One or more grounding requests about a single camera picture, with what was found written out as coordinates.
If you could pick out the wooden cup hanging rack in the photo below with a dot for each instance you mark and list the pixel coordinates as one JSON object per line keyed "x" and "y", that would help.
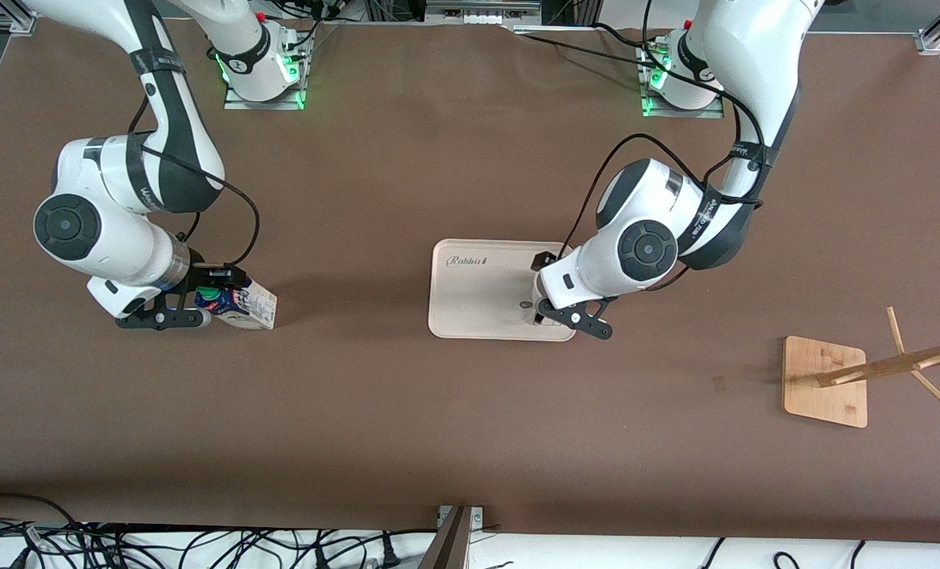
{"x": 825, "y": 387}

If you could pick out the blue milk carton green cap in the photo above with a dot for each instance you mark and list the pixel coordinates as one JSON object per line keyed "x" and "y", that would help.
{"x": 252, "y": 308}

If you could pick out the grey power strip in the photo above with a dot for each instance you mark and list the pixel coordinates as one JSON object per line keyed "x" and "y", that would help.
{"x": 481, "y": 14}

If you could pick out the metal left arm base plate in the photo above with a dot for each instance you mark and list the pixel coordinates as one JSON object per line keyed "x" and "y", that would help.
{"x": 711, "y": 113}

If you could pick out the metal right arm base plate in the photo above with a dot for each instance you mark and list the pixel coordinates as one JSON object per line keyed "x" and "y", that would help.
{"x": 236, "y": 103}

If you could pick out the beige rectangular serving tray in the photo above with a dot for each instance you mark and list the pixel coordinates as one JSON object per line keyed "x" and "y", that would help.
{"x": 477, "y": 300}

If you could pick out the aluminium profile bar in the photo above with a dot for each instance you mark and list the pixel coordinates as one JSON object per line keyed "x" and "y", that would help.
{"x": 450, "y": 545}

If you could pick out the brown table cover sheet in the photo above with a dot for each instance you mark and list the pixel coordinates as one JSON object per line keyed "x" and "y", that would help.
{"x": 280, "y": 411}

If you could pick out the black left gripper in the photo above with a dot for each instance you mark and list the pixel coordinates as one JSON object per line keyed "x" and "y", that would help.
{"x": 543, "y": 260}

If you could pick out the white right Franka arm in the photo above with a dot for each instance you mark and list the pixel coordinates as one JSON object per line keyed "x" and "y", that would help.
{"x": 122, "y": 237}

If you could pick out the small metal corner bracket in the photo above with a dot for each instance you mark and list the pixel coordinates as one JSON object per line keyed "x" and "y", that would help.
{"x": 477, "y": 518}

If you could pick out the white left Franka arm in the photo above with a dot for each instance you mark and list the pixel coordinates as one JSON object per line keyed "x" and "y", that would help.
{"x": 746, "y": 63}

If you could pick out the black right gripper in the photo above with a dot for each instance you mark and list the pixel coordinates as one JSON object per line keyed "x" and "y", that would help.
{"x": 206, "y": 276}

